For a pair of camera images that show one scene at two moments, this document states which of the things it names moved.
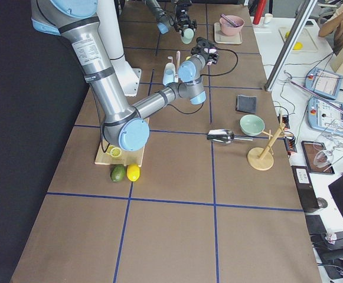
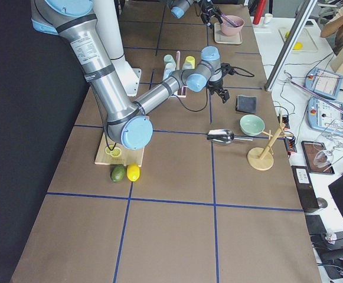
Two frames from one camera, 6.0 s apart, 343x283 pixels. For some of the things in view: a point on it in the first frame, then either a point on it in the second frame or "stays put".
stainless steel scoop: x=224 y=136 stays put
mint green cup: x=188 y=35 → x=168 y=59
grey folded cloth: x=246 y=104 stays put
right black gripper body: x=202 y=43 → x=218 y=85
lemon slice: x=116 y=152 stays put
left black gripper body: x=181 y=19 → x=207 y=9
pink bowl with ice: x=231 y=25 stays put
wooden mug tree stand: x=258 y=158 stays put
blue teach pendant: x=324 y=82 stays put
